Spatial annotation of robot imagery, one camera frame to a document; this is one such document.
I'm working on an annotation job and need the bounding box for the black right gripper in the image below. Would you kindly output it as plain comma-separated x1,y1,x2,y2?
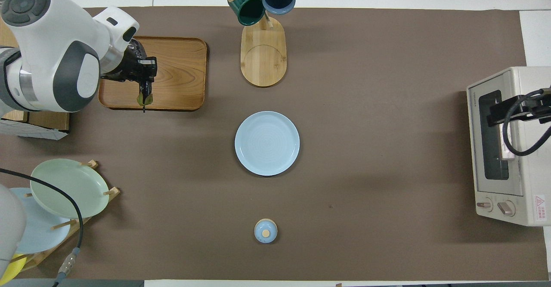
486,94,551,127

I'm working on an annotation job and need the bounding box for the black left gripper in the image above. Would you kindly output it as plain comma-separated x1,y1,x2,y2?
102,39,158,106

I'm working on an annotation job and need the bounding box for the dark purple eggplant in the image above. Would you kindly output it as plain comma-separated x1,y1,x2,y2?
137,81,154,113

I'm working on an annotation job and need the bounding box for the oven door with white handle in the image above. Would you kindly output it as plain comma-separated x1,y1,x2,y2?
467,74,524,196

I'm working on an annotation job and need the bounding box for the light blue plate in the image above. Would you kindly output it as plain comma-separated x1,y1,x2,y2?
235,111,300,177
9,187,72,254

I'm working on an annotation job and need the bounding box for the cream toaster oven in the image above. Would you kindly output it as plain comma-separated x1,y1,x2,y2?
467,66,551,227

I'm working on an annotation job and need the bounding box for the rectangular wooden tray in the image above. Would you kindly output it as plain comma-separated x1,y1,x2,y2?
98,36,208,111

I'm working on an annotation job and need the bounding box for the wooden plate rack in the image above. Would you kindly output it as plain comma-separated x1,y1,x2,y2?
9,160,121,273

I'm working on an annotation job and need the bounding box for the wooden mug tree stand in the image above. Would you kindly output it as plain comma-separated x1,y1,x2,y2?
228,0,297,88

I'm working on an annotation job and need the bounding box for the dark green mug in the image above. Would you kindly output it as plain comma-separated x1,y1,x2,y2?
227,0,266,26

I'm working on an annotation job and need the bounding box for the pale green plate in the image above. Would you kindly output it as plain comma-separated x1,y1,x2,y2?
30,158,110,219

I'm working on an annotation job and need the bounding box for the brown table mat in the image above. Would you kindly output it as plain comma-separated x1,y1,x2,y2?
0,6,550,281

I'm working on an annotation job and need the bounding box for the small blue lidded jar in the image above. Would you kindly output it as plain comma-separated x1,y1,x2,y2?
254,218,279,244

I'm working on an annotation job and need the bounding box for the yellow plate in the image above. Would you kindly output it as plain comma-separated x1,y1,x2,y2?
0,253,28,284

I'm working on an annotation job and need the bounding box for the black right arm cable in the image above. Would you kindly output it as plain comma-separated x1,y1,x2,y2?
502,88,551,157

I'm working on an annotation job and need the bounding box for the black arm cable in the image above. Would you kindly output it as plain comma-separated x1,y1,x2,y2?
0,168,85,287
502,88,551,157

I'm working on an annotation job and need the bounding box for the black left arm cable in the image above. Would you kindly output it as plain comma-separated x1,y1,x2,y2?
0,168,85,287

